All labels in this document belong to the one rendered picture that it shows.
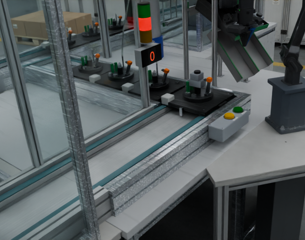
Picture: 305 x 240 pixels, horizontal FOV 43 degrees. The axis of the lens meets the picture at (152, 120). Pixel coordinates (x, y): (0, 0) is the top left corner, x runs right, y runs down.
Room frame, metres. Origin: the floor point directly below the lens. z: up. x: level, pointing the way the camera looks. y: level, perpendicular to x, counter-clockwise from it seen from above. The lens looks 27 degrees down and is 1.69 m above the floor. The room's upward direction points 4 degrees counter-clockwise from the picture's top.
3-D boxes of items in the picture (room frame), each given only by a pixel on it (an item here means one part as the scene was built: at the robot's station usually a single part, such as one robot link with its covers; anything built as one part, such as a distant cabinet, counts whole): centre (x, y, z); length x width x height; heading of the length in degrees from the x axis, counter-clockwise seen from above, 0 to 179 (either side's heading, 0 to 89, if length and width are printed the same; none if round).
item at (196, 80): (1.63, -0.21, 1.06); 0.08 x 0.04 x 0.07; 48
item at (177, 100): (1.62, -0.21, 0.96); 0.24 x 0.24 x 0.02; 47
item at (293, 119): (1.50, -0.59, 0.96); 0.15 x 0.15 x 0.20; 10
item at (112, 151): (1.42, 0.01, 0.91); 0.84 x 0.28 x 0.10; 137
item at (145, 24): (1.56, 0.00, 1.33); 0.05 x 0.05 x 0.05
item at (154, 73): (1.80, -0.03, 1.01); 0.24 x 0.24 x 0.13; 47
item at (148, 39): (1.56, 0.00, 1.28); 0.05 x 0.05 x 0.05
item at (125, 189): (1.32, -0.14, 0.91); 0.89 x 0.06 x 0.11; 137
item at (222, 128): (1.42, -0.32, 0.93); 0.21 x 0.07 x 0.06; 137
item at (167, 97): (1.62, -0.08, 0.97); 0.05 x 0.05 x 0.04; 47
